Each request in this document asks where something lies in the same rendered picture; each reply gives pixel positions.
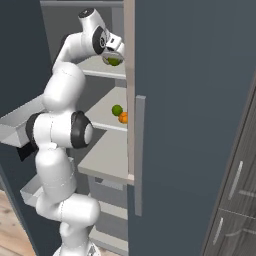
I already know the dark grey freezer door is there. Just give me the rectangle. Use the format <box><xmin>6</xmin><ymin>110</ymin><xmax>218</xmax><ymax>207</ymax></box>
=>
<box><xmin>0</xmin><ymin>0</ymin><xmax>65</xmax><ymax>256</ymax></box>

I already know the grey freezer rack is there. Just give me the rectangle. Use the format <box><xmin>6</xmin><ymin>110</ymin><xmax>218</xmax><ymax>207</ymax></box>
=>
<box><xmin>75</xmin><ymin>54</ymin><xmax>127</xmax><ymax>81</ymax></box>
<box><xmin>76</xmin><ymin>129</ymin><xmax>135</xmax><ymax>186</ymax></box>
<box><xmin>84</xmin><ymin>86</ymin><xmax>129</xmax><ymax>133</ymax></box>

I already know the orange fruit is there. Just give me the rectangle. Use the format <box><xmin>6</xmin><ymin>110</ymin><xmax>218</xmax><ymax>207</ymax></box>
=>
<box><xmin>118</xmin><ymin>111</ymin><xmax>129</xmax><ymax>125</ymax></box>

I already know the green lime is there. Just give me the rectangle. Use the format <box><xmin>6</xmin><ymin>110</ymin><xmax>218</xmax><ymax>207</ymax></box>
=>
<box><xmin>111</xmin><ymin>104</ymin><xmax>124</xmax><ymax>117</ymax></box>
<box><xmin>106</xmin><ymin>57</ymin><xmax>122</xmax><ymax>67</ymax></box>

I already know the grey freezer drawer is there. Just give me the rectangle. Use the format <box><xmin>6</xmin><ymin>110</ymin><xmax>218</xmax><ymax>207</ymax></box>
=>
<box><xmin>87</xmin><ymin>213</ymin><xmax>129</xmax><ymax>256</ymax></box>
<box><xmin>87</xmin><ymin>175</ymin><xmax>129</xmax><ymax>221</ymax></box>

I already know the dark grey fridge door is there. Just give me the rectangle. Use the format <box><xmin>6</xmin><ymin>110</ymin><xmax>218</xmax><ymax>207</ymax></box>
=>
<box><xmin>127</xmin><ymin>0</ymin><xmax>256</xmax><ymax>256</ymax></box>

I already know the fridge casing with beige edge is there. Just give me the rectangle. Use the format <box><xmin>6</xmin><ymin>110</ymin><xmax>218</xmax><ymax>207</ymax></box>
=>
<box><xmin>39</xmin><ymin>0</ymin><xmax>136</xmax><ymax>256</ymax></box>

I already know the grey fridge door handle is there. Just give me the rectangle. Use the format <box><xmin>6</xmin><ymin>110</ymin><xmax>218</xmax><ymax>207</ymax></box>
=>
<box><xmin>133</xmin><ymin>94</ymin><xmax>147</xmax><ymax>217</ymax></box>

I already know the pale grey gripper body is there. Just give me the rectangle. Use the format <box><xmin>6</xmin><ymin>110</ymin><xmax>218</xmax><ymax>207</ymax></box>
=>
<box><xmin>101</xmin><ymin>47</ymin><xmax>126</xmax><ymax>67</ymax></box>

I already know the dark wood cupboard run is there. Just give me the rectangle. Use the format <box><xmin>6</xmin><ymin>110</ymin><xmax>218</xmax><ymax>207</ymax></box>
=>
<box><xmin>200</xmin><ymin>74</ymin><xmax>256</xmax><ymax>256</ymax></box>

